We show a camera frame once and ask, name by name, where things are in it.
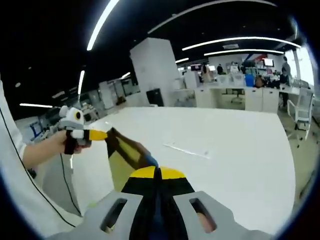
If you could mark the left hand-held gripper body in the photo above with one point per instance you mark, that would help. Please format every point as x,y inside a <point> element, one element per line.
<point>72,120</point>

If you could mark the person's white shirt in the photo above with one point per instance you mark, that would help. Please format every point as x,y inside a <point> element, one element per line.
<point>15,195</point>

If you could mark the white square pillar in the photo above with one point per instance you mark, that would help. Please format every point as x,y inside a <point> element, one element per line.
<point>155,70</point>

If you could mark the yellow blue grey garment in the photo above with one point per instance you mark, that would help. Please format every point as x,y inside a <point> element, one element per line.
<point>120,162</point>

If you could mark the person's left hand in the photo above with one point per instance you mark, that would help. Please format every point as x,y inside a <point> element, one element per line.
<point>56,143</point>

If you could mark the white office chair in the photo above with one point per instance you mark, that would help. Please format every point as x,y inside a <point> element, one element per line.
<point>303,112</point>

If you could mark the white cabinet row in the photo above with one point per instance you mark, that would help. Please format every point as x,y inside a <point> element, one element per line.
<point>252,97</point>

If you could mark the grey table side panel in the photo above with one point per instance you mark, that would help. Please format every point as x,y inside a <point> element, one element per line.
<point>57,190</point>

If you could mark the white ceiling strip light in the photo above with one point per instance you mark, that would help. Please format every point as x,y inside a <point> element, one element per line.
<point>36,105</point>
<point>245,50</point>
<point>100,23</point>
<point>126,75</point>
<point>81,82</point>
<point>240,38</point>
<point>182,60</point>

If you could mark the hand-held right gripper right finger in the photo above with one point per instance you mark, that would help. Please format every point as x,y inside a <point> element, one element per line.
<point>180,215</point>

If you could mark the black box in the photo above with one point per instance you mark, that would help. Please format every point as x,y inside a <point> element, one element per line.
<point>155,97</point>

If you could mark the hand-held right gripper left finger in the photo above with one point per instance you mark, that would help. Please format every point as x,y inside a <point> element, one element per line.
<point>107,225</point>

